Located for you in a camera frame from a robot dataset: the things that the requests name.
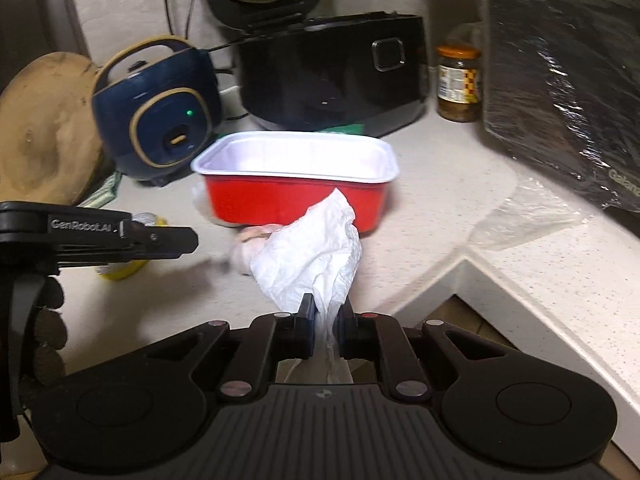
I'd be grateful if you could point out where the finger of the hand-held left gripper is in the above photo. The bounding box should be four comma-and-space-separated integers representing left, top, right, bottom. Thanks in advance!
120, 224, 199, 263

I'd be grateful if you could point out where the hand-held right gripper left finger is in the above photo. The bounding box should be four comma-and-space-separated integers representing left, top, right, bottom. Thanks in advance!
142, 292, 317, 401

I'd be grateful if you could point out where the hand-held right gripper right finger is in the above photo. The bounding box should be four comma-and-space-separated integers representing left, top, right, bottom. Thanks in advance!
338, 302, 507, 402

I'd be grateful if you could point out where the white tissue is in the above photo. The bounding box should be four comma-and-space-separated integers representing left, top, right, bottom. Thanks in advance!
250, 187, 363, 386

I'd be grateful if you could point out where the green packet orange label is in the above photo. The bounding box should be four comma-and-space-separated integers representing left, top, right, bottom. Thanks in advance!
320, 122, 366, 136

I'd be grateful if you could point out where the person's left hand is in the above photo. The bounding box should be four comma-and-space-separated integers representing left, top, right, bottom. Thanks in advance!
22, 277, 68, 401

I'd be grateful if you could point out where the green white striped knitted cloth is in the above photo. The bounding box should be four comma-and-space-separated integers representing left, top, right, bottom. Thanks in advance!
80, 171, 123, 208

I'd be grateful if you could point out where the garlic bulb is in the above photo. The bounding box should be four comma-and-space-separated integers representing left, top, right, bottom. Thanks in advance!
231, 225, 281, 276

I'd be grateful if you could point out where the wooden cabinet door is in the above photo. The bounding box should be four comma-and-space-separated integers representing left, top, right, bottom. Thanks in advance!
392, 294, 523, 361

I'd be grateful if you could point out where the round wooden cutting board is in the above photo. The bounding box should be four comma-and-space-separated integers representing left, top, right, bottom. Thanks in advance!
0, 51, 113, 208

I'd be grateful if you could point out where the blue rice cooker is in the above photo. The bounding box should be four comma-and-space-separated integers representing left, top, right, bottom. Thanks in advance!
91, 35, 223, 187

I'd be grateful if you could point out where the red foil tray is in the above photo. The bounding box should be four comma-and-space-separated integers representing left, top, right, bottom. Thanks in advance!
190, 131, 400, 235

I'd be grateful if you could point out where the clear plastic cover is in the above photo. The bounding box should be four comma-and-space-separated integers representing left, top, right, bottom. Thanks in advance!
467, 0, 640, 251

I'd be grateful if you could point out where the dark grey refrigerator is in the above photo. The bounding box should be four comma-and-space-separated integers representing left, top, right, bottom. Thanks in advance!
0, 0, 86, 96

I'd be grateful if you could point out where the black rice cooker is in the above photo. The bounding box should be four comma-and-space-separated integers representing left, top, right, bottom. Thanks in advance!
196, 0, 431, 138

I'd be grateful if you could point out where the glass jar orange lid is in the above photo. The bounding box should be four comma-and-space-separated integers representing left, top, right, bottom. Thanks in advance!
436, 45, 483, 123

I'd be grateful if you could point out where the black microwave oven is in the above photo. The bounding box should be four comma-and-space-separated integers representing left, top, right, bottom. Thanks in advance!
481, 0, 640, 213

